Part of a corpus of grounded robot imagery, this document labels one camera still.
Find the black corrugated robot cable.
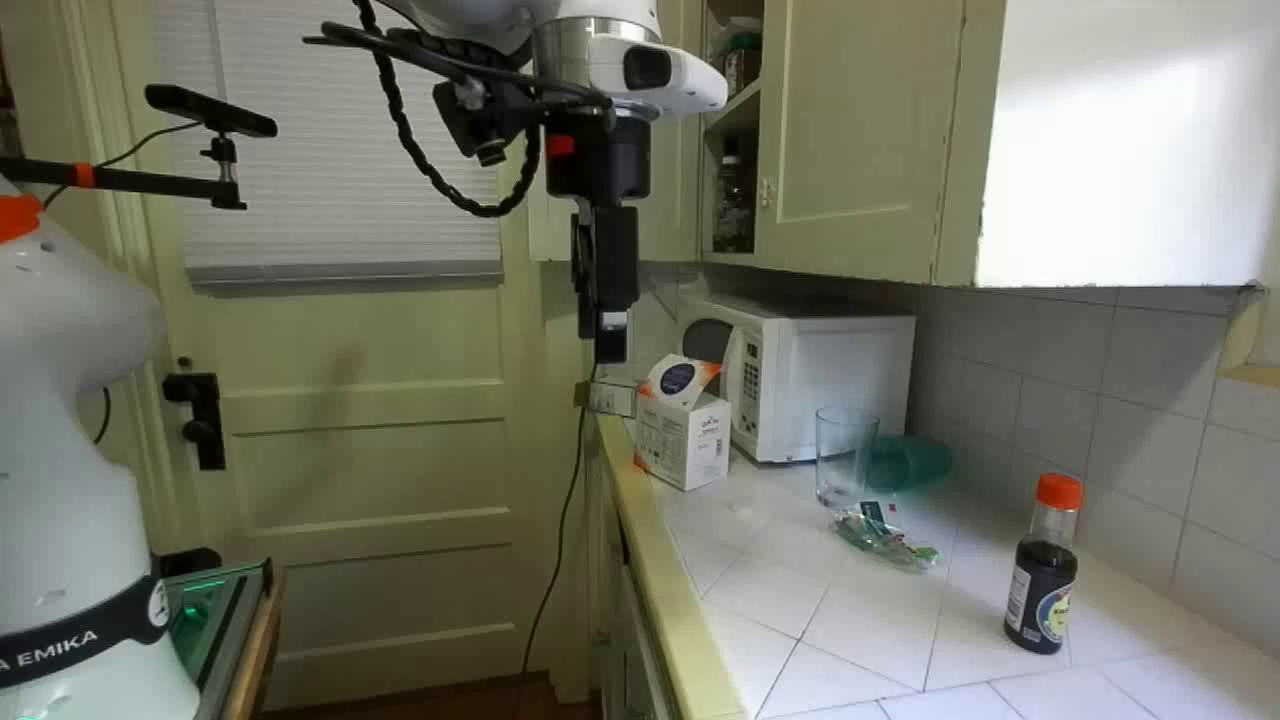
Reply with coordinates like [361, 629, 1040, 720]
[348, 0, 550, 226]

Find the wall power outlet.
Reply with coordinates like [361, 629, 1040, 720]
[574, 372, 644, 419]

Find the black camera mount rod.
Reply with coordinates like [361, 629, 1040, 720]
[0, 127, 253, 218]

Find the pale green wall cabinet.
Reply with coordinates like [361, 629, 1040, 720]
[696, 0, 1280, 292]

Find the pale green base cabinet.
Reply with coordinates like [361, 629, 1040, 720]
[579, 444, 687, 720]

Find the open pale green cabinet door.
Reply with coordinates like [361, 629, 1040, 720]
[521, 0, 710, 270]

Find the black door lock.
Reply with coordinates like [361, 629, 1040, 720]
[162, 357, 231, 476]

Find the teal plastic bag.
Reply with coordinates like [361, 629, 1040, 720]
[857, 427, 960, 495]

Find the closed pale green cabinet door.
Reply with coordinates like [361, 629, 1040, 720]
[752, 0, 1007, 289]

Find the black bar camera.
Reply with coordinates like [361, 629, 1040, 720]
[140, 79, 283, 144]

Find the white cardboard box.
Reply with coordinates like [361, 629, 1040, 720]
[628, 383, 736, 495]

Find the clear drinking glass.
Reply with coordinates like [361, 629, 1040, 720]
[813, 405, 883, 508]

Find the white window blind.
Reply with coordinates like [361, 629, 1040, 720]
[140, 0, 510, 292]

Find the dark soy sauce bottle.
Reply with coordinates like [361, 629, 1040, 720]
[1002, 469, 1090, 661]

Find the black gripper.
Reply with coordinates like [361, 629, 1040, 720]
[541, 104, 658, 368]

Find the green printed snack packet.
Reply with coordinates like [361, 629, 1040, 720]
[817, 483, 943, 577]

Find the white microwave oven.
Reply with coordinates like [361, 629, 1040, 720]
[677, 292, 922, 469]

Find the black hanging power cable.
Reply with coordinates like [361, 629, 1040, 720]
[516, 383, 602, 682]

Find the pale green panel door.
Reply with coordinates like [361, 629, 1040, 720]
[107, 0, 591, 711]

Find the blue orange white packet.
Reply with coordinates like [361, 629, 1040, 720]
[641, 348, 726, 411]

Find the green item in cabinet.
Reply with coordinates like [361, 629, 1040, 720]
[710, 14, 766, 102]

